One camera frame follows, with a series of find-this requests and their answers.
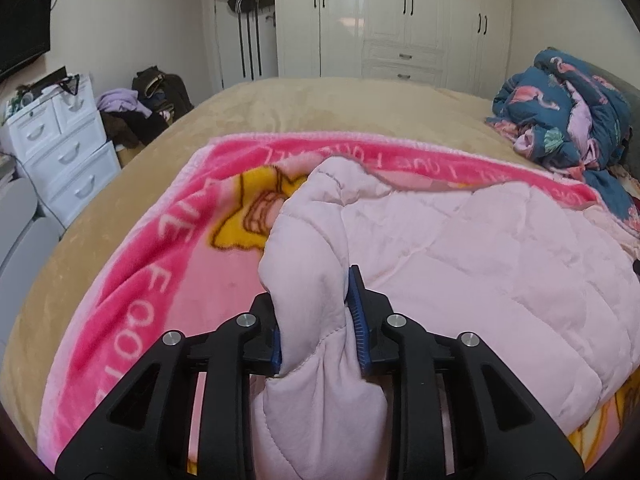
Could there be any pink cartoon fleece blanket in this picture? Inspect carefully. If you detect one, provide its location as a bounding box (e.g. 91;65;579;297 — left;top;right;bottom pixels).
37;132;639;479

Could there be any white drawer chest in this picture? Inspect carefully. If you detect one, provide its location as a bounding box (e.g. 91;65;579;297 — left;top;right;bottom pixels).
1;75;120;230

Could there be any tan bed cover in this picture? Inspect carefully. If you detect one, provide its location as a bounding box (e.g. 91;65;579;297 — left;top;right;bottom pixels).
1;78;521;448

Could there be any black television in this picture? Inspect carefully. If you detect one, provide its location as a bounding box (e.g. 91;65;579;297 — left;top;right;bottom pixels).
0;0;52;81

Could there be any blue flamingo print duvet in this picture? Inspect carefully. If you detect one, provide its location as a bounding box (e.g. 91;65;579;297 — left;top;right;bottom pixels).
486;48;639;231

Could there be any lilac garment on pile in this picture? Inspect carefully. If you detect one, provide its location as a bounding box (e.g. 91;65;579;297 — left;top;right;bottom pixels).
96;88;152;118

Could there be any grey white cabinet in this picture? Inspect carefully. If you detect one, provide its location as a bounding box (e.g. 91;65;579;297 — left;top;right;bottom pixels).
0;178;61;351

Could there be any white wardrobe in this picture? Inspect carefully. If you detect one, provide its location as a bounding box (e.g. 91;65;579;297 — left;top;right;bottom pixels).
276;0;512;99

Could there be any dark clothes pile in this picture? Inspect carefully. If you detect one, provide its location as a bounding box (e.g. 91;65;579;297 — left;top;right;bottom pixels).
99;66;194;148

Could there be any pink quilted jacket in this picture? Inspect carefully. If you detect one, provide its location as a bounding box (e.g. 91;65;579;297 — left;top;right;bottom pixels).
252;157;639;479

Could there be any white door with stripes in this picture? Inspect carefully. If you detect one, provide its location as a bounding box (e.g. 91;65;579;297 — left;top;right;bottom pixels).
203;0;278;92

